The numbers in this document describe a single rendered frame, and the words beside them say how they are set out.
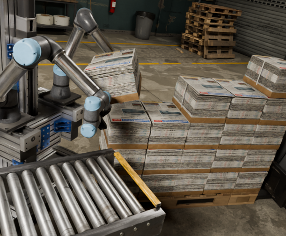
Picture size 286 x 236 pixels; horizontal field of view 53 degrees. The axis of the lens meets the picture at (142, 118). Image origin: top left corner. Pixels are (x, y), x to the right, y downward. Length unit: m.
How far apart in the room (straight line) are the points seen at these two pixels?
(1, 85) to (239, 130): 1.68
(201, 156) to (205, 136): 0.17
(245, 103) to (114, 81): 1.03
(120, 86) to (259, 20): 8.34
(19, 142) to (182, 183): 1.30
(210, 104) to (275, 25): 7.49
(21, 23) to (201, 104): 1.27
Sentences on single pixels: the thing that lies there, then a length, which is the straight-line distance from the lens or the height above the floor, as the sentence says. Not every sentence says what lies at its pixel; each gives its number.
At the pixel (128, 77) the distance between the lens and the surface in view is 1.65.
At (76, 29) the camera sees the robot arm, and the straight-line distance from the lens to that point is 2.20.
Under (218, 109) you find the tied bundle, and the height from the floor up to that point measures 0.95.
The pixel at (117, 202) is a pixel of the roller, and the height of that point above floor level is 0.80.
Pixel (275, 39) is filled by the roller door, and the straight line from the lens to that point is 9.39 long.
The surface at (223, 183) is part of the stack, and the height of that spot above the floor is 0.26.
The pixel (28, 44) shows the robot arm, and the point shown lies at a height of 1.36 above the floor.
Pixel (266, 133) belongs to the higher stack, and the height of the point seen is 0.76.
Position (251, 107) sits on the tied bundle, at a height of 0.97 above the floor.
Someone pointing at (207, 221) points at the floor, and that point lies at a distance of 2.58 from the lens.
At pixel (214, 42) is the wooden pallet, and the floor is 0.44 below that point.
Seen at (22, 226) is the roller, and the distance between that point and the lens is 1.26.
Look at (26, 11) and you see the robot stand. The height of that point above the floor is 1.42.
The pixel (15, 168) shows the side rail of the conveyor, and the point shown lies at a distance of 1.51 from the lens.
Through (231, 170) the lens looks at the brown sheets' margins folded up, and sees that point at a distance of 2.54.
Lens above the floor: 1.71
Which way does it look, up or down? 26 degrees down
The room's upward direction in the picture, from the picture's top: 11 degrees clockwise
